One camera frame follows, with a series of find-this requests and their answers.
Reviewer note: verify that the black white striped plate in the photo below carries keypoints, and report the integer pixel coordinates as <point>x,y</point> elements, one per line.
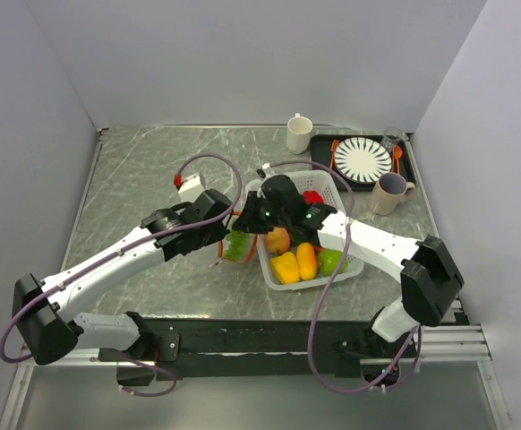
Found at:
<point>362,160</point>

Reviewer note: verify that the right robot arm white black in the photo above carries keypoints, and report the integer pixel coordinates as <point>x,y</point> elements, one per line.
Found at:
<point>429,278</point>

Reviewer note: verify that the orange plastic fork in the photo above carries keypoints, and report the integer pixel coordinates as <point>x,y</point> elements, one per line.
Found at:
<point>333,149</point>

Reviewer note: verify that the orange yellow mango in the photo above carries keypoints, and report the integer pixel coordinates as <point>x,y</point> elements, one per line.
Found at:
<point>307,261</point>

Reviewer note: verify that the clear glass cup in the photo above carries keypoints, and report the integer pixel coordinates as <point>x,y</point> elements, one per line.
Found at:
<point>391,138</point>

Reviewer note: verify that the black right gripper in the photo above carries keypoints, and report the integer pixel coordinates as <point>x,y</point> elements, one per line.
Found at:
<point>248,221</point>

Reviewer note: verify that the white plastic perforated basket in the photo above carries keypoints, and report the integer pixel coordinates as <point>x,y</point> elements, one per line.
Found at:
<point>304,180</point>

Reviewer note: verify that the beige mug purple inside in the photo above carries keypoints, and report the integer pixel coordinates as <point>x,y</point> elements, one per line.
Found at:
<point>389,191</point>

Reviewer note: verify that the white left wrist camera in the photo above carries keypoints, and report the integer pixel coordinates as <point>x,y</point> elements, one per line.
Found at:
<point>189,188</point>

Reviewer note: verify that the white ceramic mug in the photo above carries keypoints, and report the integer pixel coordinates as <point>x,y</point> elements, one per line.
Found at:
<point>298,133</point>

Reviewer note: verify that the black rectangular tray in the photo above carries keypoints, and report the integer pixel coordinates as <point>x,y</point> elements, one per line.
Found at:
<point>319,148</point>

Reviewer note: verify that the orange plastic spoon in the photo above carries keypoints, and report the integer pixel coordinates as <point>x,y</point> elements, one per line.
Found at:
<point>397,154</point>

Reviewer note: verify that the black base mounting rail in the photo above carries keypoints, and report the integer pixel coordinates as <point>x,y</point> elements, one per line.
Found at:
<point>225,348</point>

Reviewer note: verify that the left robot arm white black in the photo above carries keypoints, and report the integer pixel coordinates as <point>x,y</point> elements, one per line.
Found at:
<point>134,253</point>

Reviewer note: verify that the aluminium extrusion frame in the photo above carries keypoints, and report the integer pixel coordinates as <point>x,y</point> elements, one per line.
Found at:
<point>47,337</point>

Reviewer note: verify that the red bell pepper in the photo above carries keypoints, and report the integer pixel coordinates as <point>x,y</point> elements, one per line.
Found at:
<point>312,197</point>

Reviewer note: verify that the yellow bell pepper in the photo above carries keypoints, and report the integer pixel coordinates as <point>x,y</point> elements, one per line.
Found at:
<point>285,268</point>

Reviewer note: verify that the green bell pepper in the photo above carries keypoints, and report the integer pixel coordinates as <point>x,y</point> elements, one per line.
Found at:
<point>298,235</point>

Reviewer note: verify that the clear zip bag orange zipper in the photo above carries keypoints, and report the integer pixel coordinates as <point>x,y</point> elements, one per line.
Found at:
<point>210,256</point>

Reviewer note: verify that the peach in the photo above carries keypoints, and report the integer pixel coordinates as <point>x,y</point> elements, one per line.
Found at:
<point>277,241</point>

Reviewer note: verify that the green apple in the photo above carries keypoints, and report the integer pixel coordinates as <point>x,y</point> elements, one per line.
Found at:
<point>327,261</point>

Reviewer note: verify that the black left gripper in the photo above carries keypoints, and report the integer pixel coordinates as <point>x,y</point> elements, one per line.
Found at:
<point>219,231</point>

